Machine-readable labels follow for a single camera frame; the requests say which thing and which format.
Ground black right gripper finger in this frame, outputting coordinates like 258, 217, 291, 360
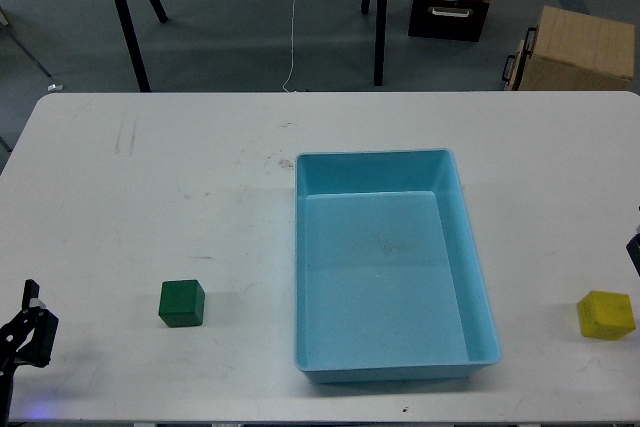
626, 234, 640, 275

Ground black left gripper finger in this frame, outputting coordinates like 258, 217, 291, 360
1, 279, 59, 368

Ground yellow wooden block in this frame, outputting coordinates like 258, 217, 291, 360
577, 290, 636, 340

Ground green wooden block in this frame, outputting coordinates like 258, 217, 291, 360
158, 279, 205, 328

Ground black storage box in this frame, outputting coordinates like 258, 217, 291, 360
408, 0, 491, 42

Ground light blue plastic bin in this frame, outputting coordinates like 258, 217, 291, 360
295, 149, 501, 383

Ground black left table legs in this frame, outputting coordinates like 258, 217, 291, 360
98, 0, 169, 93

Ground white cord on floor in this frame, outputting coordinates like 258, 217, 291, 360
272, 0, 307, 94

